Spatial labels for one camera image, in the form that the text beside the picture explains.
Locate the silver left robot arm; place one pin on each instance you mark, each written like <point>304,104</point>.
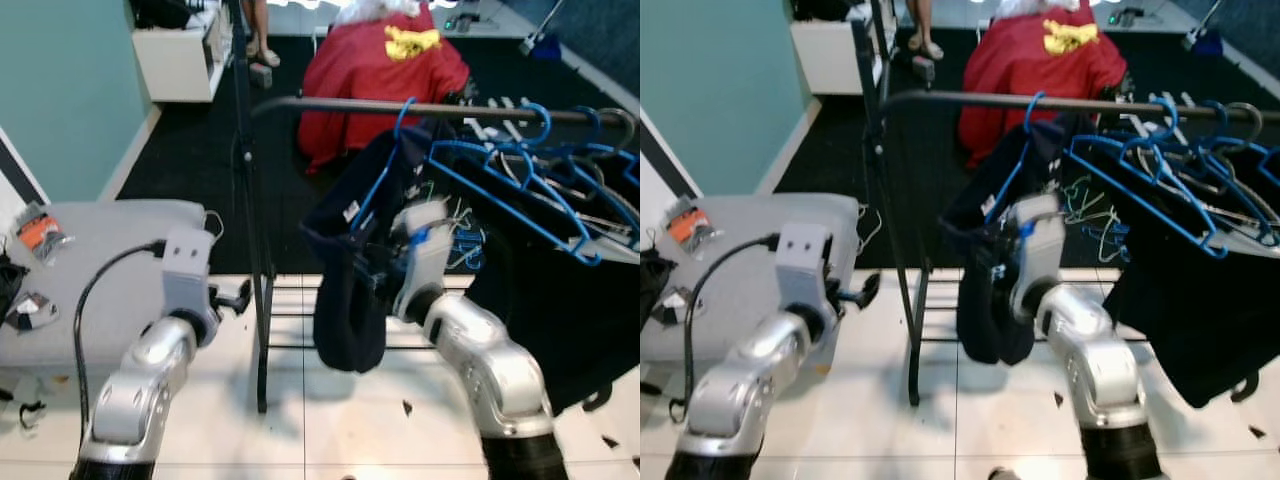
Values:
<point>140,390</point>
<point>740,400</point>

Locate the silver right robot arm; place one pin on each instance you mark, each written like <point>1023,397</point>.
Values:
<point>490,370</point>
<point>1100,370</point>

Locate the grey metal hanger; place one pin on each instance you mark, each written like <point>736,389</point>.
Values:
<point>633,122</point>
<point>1260,118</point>

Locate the grey ottoman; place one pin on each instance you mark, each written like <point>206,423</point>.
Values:
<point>110,240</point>
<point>740,250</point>

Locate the black shirt with gold print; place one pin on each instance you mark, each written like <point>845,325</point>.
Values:
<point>540,320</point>
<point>1190,320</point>

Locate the black metal clothes rack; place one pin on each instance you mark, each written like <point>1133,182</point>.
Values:
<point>340,102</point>
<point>950,97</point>

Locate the orange pack in clear wrap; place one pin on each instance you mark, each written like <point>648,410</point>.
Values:
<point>690,225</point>
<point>40,232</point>

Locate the small silver wrapped item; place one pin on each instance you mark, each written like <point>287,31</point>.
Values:
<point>30,312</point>
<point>675,300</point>

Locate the red cloth with yellow print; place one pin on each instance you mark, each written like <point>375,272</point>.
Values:
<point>1030,75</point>
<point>370,80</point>

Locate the small grey box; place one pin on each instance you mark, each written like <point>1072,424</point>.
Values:
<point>262,75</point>
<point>922,68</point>

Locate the white shelf unit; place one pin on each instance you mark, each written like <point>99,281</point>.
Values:
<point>830,60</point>
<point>175,65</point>

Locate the person's bare legs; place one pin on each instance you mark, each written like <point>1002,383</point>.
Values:
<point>922,30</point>
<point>260,35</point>

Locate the white plastic bag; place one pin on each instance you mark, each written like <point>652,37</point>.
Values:
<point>380,10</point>
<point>1035,8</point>

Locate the small dark electronic device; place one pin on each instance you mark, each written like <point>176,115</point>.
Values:
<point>460,20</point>
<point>1127,17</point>

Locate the black backpack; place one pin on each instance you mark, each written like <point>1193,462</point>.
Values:
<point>165,12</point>
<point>825,8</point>

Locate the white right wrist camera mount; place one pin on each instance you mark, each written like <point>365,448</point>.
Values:
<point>1040,250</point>
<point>425,260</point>

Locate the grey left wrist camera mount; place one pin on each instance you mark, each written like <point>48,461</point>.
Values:
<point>805,260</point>
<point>188,270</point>

